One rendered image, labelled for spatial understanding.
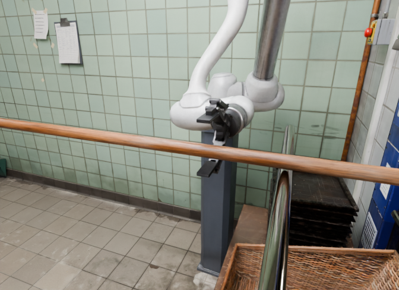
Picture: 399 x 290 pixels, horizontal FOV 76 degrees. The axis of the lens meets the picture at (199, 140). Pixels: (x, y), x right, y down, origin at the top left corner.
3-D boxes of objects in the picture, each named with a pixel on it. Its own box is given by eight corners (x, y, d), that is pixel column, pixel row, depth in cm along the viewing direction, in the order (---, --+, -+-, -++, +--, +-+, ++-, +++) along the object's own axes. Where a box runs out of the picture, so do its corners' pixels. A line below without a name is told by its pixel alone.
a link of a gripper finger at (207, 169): (206, 160, 64) (206, 163, 64) (196, 172, 58) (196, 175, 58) (218, 162, 63) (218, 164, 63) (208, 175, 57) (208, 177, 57)
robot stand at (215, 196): (208, 248, 189) (209, 117, 154) (234, 257, 182) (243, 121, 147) (196, 270, 172) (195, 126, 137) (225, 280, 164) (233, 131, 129)
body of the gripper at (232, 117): (241, 109, 72) (234, 117, 64) (240, 137, 75) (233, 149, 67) (216, 107, 74) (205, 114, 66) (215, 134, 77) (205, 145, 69)
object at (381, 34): (384, 44, 117) (390, 20, 113) (391, 44, 108) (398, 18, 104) (366, 44, 119) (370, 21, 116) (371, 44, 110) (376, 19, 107)
